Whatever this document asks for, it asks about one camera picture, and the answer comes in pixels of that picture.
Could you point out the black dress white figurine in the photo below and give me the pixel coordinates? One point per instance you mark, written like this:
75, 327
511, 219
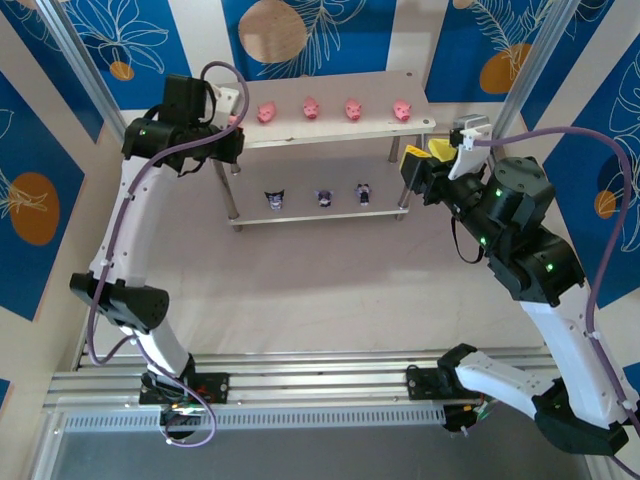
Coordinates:
363, 194

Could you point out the purple grey round figurine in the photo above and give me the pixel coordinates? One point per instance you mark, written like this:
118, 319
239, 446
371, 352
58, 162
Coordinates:
325, 198

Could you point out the black purple big-eared figurine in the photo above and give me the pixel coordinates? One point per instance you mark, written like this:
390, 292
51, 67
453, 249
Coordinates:
273, 200

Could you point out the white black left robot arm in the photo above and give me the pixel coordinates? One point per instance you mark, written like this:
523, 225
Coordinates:
130, 215

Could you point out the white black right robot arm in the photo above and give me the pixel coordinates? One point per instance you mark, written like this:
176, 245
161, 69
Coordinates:
565, 350

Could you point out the two-tier shelf with chrome legs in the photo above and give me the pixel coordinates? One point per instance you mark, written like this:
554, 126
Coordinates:
340, 130

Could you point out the small controller board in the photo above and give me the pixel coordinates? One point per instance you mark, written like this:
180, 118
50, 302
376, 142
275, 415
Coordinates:
180, 414
465, 417

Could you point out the aluminium upright post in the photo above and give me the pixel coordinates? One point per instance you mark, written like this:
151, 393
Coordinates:
534, 75
92, 80

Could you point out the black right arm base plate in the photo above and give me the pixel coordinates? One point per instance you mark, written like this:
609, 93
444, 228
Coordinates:
420, 382

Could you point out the aluminium mounting rail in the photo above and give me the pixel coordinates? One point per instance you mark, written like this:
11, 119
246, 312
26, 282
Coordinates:
320, 380

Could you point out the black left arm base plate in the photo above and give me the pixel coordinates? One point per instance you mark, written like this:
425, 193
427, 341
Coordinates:
215, 387

